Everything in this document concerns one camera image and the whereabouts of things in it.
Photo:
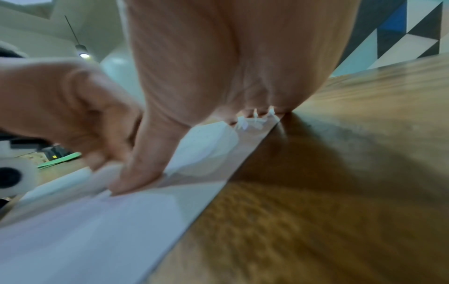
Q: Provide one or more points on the hanging pendant lamp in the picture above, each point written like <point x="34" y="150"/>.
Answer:
<point x="83" y="51"/>

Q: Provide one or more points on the green flat mat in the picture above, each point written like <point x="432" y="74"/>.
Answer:
<point x="58" y="161"/>

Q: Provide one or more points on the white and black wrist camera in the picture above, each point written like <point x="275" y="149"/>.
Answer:
<point x="15" y="176"/>

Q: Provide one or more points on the person's left hand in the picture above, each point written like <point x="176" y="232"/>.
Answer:
<point x="59" y="102"/>

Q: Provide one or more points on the person's right hand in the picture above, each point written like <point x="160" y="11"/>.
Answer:
<point x="217" y="55"/>

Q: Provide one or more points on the white paper sheet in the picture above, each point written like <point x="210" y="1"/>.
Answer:
<point x="105" y="235"/>

